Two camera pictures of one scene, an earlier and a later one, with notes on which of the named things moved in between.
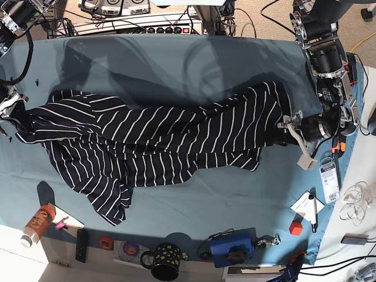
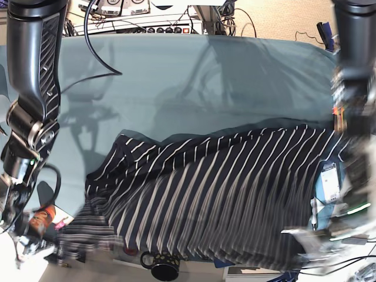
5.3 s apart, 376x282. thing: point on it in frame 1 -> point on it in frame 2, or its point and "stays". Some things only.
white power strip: x=155 y=30 stays
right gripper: x=324 y=125 -> x=355 y=223
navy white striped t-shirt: x=108 y=148 -> x=241 y=199
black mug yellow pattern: x=167 y=258 stays
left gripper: x=7 y=103 -> x=15 y=197
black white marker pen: x=313 y=209 stays
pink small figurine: x=61 y=224 stays
